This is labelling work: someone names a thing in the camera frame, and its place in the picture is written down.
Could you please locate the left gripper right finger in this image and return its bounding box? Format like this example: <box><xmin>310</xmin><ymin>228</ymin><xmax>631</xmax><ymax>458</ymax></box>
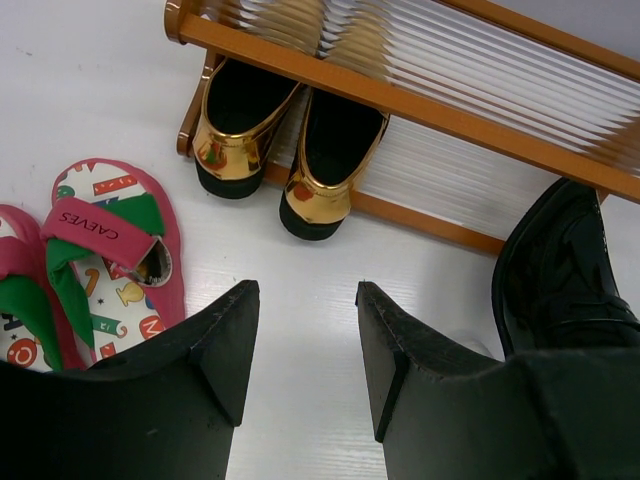
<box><xmin>356</xmin><ymin>281</ymin><xmax>639</xmax><ymax>479</ymax></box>

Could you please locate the gold loafer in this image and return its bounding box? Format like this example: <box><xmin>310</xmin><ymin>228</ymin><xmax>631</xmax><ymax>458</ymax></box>
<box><xmin>278</xmin><ymin>0</ymin><xmax>394</xmax><ymax>245</ymax></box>
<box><xmin>192</xmin><ymin>0</ymin><xmax>321</xmax><ymax>201</ymax></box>

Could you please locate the pink sandal outer left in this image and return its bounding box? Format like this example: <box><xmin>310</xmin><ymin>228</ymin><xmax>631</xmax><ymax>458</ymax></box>
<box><xmin>1</xmin><ymin>204</ymin><xmax>86</xmax><ymax>372</ymax></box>

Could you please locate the pink sandal inner right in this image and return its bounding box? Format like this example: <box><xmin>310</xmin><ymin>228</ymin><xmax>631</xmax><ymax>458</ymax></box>
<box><xmin>41</xmin><ymin>158</ymin><xmax>186</xmax><ymax>366</ymax></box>

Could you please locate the black loafer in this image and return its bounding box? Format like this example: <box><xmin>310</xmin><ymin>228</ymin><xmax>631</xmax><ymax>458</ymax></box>
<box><xmin>491</xmin><ymin>178</ymin><xmax>639</xmax><ymax>356</ymax></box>

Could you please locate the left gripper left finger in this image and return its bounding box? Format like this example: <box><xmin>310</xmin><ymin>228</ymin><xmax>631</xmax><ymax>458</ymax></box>
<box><xmin>1</xmin><ymin>280</ymin><xmax>260</xmax><ymax>479</ymax></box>

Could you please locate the pink sandal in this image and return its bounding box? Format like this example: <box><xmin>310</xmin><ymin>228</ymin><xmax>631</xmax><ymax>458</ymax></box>
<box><xmin>1</xmin><ymin>204</ymin><xmax>86</xmax><ymax>372</ymax></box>
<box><xmin>41</xmin><ymin>158</ymin><xmax>186</xmax><ymax>366</ymax></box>

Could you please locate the orange wooden shoe shelf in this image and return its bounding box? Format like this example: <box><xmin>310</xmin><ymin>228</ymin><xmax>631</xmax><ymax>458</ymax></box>
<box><xmin>164</xmin><ymin>1</ymin><xmax>639</xmax><ymax>254</ymax></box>

